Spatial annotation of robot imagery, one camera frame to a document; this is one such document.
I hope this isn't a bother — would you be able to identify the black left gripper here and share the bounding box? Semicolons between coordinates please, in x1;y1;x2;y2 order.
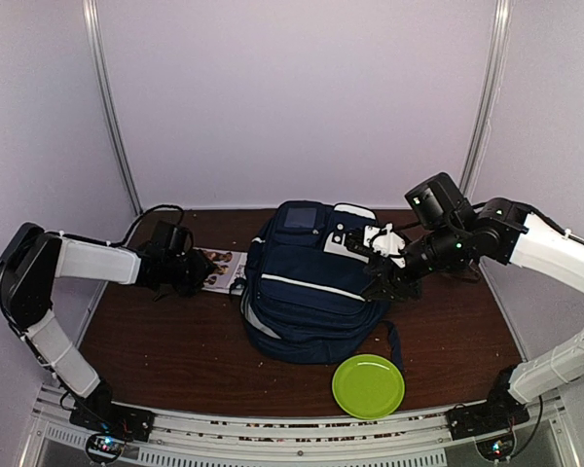
164;247;218;298

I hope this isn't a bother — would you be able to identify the dog cover workbook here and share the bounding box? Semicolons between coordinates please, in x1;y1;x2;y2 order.
203;249;247;296

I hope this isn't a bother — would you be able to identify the navy blue student backpack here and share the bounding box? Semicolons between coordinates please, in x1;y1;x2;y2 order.
239;200;404;370

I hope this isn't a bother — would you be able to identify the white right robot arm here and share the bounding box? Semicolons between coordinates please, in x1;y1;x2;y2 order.
346;172;584;430

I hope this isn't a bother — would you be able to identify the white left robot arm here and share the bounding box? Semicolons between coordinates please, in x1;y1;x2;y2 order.
0;221;215;432

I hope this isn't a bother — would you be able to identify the green plastic plate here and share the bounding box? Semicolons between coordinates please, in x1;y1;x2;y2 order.
331;354;406;420

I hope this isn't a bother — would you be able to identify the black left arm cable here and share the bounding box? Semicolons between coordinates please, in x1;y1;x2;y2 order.
104;204;196;254

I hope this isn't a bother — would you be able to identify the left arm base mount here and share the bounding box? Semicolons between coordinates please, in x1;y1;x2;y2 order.
69;405;155;466

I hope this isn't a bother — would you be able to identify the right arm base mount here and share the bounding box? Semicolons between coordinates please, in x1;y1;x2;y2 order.
446;402;529;463

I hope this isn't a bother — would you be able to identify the front aluminium rail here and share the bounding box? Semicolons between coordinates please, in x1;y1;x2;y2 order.
17;385;584;466

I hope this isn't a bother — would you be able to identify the left aluminium frame post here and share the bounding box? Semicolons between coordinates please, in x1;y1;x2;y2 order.
82;0;142;215

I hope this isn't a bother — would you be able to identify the aluminium frame post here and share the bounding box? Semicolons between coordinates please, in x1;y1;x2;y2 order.
82;0;142;215
459;0;514;197

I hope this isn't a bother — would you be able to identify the right aluminium frame post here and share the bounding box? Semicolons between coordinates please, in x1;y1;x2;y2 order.
459;0;514;197

